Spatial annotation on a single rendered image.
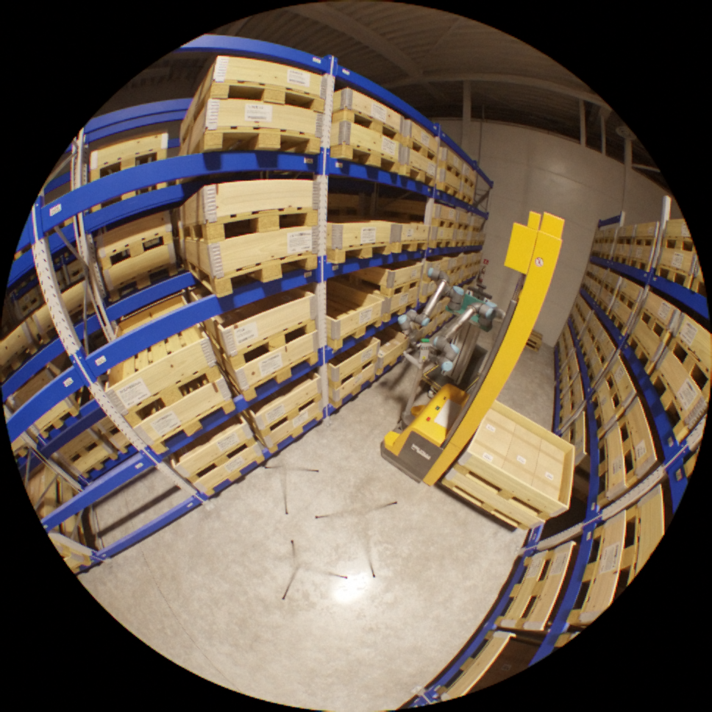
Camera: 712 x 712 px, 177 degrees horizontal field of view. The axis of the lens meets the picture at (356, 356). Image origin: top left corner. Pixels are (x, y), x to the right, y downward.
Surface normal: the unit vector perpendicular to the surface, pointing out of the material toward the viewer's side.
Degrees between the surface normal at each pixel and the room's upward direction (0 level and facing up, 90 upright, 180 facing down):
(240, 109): 90
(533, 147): 90
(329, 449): 0
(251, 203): 90
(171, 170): 90
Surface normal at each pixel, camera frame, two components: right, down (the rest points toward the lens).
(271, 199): 0.73, 0.44
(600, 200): -0.67, 0.42
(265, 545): 0.05, -0.80
